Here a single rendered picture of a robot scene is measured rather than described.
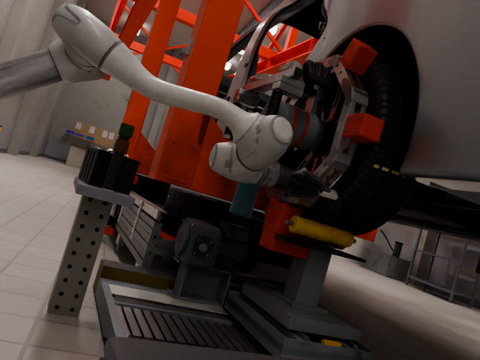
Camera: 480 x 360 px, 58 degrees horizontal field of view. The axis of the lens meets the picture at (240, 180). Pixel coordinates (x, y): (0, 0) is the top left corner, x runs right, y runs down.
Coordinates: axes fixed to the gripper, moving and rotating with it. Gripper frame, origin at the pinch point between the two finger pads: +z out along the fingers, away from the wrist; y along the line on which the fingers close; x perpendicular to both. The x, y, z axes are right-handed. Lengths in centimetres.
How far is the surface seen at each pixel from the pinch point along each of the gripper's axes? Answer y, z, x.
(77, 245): -52, -67, -4
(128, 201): -25, -58, -4
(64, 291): -64, -66, -15
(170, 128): -38, -42, 53
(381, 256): -365, 470, 318
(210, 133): -36, -24, 57
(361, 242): -426, 499, 397
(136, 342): 27, -65, -69
